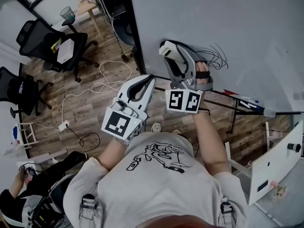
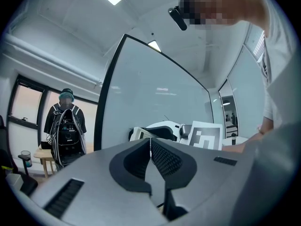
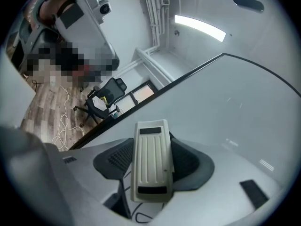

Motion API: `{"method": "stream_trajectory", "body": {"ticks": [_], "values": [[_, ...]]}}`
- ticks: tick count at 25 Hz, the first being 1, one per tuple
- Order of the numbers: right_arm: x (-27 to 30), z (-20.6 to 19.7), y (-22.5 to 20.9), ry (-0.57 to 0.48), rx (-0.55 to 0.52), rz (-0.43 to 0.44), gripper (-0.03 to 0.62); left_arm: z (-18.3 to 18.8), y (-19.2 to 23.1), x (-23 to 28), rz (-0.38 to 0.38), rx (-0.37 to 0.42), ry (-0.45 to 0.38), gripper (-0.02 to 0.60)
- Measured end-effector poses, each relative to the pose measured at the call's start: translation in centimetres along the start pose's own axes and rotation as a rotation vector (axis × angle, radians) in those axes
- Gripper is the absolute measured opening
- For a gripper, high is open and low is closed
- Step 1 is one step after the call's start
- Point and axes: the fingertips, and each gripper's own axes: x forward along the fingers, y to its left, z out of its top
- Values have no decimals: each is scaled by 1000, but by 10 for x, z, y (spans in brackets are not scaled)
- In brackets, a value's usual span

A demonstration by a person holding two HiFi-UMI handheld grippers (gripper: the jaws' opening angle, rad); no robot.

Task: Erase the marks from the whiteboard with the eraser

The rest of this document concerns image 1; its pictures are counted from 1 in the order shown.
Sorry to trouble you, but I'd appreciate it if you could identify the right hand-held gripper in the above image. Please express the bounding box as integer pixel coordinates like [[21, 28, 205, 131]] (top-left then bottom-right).
[[163, 44, 215, 114]]

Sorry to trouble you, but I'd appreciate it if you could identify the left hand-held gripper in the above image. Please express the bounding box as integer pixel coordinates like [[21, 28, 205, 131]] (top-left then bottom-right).
[[101, 74, 157, 145]]

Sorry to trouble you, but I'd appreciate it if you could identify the white whiteboard eraser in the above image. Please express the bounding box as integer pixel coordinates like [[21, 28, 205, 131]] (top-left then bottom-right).
[[158, 40, 188, 63]]

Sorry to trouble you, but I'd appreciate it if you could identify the large grey whiteboard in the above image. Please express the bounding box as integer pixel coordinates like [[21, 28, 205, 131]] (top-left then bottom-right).
[[128, 0, 304, 115]]

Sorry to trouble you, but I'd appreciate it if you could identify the person's left forearm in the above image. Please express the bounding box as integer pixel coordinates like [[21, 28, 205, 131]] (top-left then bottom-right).
[[98, 136, 130, 173]]

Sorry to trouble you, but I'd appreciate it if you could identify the person's right forearm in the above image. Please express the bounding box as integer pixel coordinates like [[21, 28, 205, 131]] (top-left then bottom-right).
[[191, 108, 233, 176]]

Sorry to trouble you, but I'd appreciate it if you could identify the person's right hand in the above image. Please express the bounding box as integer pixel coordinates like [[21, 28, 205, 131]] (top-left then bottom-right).
[[196, 61, 211, 80]]

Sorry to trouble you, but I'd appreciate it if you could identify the red marker pen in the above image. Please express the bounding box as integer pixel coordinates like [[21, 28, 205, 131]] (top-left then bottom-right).
[[222, 88, 240, 96]]

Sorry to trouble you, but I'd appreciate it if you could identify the white power strip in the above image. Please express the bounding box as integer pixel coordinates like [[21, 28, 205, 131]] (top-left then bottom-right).
[[58, 120, 70, 132]]

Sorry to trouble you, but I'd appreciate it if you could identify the blue marker pen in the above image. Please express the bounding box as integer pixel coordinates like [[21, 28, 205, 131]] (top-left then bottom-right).
[[247, 98, 266, 111]]

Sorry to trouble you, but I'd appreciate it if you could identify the white box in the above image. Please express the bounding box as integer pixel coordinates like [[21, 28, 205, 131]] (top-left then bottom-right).
[[56, 38, 76, 65]]

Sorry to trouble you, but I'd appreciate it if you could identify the black computer tower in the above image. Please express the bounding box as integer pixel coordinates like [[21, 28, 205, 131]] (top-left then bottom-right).
[[103, 0, 131, 18]]

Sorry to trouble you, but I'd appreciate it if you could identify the yellow packet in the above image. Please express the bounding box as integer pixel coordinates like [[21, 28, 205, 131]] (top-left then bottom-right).
[[50, 38, 62, 52]]

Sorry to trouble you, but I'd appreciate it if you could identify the grey printed t-shirt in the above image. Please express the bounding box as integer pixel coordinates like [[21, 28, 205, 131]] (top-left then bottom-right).
[[63, 132, 250, 228]]

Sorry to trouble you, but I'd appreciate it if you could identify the light wooden table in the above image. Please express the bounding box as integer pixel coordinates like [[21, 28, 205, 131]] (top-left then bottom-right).
[[76, 1, 105, 40]]

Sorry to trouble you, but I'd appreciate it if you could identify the grey cylinder clamp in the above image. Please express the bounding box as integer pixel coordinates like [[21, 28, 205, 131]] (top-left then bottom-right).
[[263, 107, 276, 118]]

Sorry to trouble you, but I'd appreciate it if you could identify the grey mesh wastebasket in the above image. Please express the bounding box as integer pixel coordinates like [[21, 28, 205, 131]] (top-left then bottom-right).
[[59, 6, 75, 20]]

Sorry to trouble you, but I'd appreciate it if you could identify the black mesh office chair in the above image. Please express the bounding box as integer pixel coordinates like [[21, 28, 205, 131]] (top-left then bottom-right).
[[16, 19, 99, 83]]

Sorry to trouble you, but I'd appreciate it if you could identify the black armless office chair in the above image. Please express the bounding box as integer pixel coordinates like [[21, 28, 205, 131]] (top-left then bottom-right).
[[0, 66, 53, 116]]

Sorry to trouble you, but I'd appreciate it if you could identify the small wooden stool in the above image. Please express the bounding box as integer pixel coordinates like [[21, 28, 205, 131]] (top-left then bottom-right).
[[17, 122, 39, 150]]

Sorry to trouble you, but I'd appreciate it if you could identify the black harness buckle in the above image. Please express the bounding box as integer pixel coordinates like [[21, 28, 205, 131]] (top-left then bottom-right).
[[220, 201, 233, 215], [81, 193, 96, 221]]

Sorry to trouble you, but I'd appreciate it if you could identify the white power cable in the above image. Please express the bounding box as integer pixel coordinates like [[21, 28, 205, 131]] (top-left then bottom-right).
[[30, 60, 133, 131]]

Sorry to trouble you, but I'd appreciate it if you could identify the white beaded bracelet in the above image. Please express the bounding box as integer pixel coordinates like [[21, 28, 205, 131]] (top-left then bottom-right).
[[113, 136, 128, 147]]

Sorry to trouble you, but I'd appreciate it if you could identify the black whiteboard stand frame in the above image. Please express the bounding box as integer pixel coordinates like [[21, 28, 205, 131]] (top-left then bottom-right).
[[153, 86, 304, 134]]

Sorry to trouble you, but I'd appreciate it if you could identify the black floor cable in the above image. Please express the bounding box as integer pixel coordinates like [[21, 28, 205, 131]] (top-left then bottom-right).
[[68, 126, 101, 147]]

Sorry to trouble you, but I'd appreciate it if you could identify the white wooden frame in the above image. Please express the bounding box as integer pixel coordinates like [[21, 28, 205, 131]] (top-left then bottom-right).
[[224, 121, 271, 178]]

